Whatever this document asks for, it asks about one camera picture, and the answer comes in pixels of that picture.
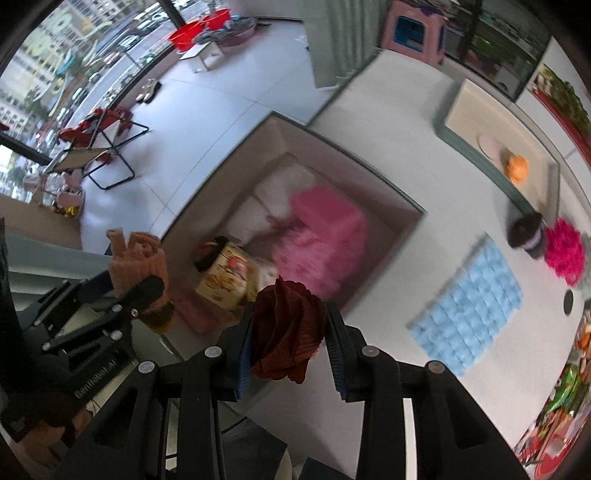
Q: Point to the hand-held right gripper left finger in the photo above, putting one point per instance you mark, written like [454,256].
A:
[244,364]

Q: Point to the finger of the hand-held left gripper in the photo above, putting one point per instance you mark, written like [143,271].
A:
[145,293]
[74,297]

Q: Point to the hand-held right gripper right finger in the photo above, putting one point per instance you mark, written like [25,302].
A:
[334,355]

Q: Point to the peach knit sock roll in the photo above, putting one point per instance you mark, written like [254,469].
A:
[138,258]

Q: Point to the small pink sponge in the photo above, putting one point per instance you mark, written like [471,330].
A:
[198,311]

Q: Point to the dark red scrunchie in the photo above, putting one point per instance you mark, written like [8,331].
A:
[288,323]

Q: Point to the pink red black sock roll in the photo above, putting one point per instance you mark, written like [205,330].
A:
[210,251]

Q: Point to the yellow cartoon printed packet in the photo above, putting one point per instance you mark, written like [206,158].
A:
[226,277]

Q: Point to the pink fluffy chenille cloth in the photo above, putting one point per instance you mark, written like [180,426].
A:
[314,272]

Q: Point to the large pink sponge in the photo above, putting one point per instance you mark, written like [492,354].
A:
[328,212]

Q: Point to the white towel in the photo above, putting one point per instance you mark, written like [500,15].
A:
[277,194]

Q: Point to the large grey box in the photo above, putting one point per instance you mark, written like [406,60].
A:
[369,184]

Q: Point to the black folding chair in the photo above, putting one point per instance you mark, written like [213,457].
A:
[101,143]

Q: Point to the pair of pale shoes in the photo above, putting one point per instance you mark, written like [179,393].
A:
[148,90]

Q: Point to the pile of colourful packets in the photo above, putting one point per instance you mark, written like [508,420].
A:
[563,406]

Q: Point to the small white stool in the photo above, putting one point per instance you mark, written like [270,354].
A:
[203,56]

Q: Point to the magenta fluffy yarn bundle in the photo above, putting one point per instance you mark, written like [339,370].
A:
[564,249]

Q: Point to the red plastic basin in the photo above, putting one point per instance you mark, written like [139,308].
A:
[184,36]
[216,17]

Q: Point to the orange fabric flower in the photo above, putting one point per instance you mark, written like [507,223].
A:
[516,168]

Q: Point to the round pink pad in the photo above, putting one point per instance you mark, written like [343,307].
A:
[491,146]

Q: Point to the pink basin with clothes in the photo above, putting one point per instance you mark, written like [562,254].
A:
[238,28]

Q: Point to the shallow grey box lid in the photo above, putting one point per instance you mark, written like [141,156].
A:
[489,110]

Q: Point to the pale green curtain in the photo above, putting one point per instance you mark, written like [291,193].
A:
[344,37]

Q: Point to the pink plastic stool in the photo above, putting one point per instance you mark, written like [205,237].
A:
[413,30]

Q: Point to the green potted plant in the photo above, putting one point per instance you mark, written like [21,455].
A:
[568,99]

